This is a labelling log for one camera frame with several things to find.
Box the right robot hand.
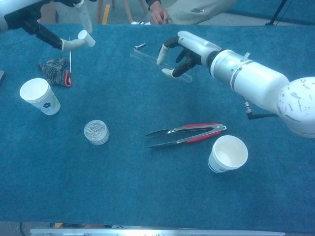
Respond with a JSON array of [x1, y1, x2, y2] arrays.
[[156, 30, 222, 79]]

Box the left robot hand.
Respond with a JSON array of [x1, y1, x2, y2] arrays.
[[0, 0, 96, 52]]

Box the clear glass test tube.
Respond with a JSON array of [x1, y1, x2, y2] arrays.
[[129, 48, 193, 83]]

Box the brown cardboard box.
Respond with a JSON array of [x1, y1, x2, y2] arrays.
[[39, 2, 59, 24]]

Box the seated person beige trousers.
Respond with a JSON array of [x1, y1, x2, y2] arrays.
[[148, 0, 237, 26]]

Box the grey knit work glove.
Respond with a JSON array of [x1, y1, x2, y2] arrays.
[[38, 57, 74, 88]]

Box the paper cup blue flower print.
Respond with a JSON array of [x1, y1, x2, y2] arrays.
[[19, 78, 62, 116]]

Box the wooden chair legs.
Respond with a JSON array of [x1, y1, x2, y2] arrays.
[[96, 0, 135, 25]]

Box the black tripod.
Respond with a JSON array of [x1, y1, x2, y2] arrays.
[[264, 0, 288, 27]]

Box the clear round paper clip box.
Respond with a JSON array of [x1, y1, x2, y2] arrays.
[[83, 119, 110, 146]]

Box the paper cup dark print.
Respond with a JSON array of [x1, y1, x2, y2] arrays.
[[208, 135, 249, 174]]

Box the blue table cloth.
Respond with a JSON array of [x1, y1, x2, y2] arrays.
[[0, 21, 315, 233]]

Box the steel tongs red handles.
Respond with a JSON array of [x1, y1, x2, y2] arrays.
[[145, 122, 227, 148]]

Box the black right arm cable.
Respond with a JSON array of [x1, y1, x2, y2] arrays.
[[243, 95, 280, 121]]

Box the aluminium profile rail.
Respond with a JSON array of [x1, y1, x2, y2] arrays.
[[29, 228, 285, 236]]

